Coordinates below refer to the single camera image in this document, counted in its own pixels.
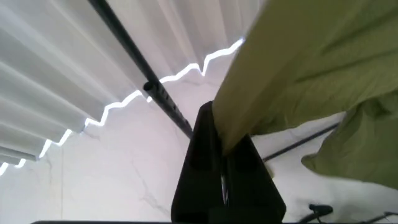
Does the green long-sleeved shirt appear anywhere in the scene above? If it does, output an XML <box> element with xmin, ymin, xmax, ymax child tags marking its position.
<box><xmin>211</xmin><ymin>0</ymin><xmax>398</xmax><ymax>191</ymax></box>

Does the white curtain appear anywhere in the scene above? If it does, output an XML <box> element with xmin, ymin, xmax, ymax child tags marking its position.
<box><xmin>0</xmin><ymin>0</ymin><xmax>269</xmax><ymax>169</ymax></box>

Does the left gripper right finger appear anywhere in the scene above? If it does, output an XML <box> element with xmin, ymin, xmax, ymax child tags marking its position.
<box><xmin>222</xmin><ymin>134</ymin><xmax>287</xmax><ymax>223</ymax></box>

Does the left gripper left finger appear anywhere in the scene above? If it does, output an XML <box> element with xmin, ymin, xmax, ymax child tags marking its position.
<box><xmin>170</xmin><ymin>100</ymin><xmax>225</xmax><ymax>223</ymax></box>

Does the black clothes rack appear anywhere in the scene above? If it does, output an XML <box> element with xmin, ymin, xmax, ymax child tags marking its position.
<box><xmin>88</xmin><ymin>0</ymin><xmax>398</xmax><ymax>224</ymax></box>

